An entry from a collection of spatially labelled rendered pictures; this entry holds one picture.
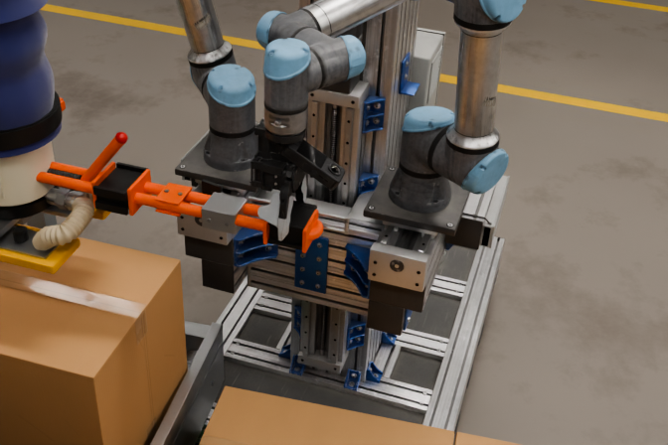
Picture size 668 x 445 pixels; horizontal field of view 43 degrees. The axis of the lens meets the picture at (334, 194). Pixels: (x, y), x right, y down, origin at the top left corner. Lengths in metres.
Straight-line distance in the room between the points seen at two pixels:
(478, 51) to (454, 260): 1.64
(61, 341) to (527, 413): 1.73
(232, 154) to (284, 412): 0.66
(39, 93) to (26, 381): 0.59
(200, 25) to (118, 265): 0.61
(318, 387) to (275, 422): 0.57
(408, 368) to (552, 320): 0.82
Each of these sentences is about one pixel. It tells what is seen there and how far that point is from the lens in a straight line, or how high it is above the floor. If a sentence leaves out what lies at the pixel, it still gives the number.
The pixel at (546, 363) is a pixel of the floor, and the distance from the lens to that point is 3.26.
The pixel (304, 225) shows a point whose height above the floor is 1.28.
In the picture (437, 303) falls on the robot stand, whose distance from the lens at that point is 3.09.
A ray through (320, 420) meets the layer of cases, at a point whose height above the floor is 0.54.
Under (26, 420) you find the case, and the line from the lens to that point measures 1.97.
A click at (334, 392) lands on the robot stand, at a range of 2.73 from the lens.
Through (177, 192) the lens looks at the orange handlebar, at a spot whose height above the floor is 1.27.
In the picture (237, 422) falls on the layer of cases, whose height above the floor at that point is 0.54.
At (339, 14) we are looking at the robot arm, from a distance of 1.62.
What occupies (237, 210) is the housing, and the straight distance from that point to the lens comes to 1.61.
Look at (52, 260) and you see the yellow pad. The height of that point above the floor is 1.14.
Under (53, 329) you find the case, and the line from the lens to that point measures 1.89.
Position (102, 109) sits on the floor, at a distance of 4.75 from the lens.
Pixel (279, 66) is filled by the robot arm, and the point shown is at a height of 1.59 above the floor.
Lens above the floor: 2.18
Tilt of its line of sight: 33 degrees down
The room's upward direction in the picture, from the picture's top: 3 degrees clockwise
